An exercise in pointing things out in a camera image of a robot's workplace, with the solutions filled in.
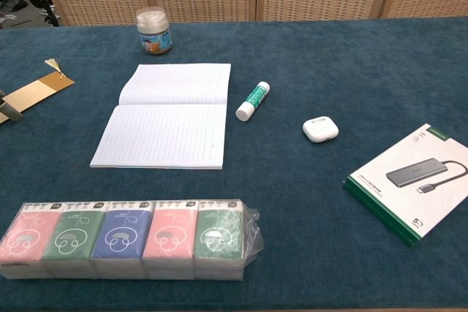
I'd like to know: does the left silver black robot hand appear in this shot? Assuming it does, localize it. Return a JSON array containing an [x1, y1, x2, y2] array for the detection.
[[0, 89, 23, 122]]

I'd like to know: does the tan bookmark with tassel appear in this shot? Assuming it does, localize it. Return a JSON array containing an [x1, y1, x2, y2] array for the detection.
[[0, 58, 76, 125]]

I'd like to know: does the open lined white notebook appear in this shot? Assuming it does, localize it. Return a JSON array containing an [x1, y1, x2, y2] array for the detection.
[[89, 63, 232, 171]]

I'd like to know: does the clear jar with white lid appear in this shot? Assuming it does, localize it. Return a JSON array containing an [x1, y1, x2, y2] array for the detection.
[[135, 6, 173, 56]]

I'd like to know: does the wrapped colourful tissue pack bundle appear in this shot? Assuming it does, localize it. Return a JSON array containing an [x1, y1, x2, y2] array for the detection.
[[0, 199, 265, 282]]

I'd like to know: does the green and white glue stick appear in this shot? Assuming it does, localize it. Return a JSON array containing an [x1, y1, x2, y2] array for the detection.
[[235, 81, 271, 122]]

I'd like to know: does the dark teal table mat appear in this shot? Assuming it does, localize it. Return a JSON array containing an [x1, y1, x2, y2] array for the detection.
[[0, 15, 468, 310]]

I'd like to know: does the white earbuds case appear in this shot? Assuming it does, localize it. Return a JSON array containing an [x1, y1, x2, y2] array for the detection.
[[302, 115, 339, 143]]

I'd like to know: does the white USB hub box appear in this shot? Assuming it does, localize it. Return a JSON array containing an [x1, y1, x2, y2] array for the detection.
[[342, 123, 468, 248]]

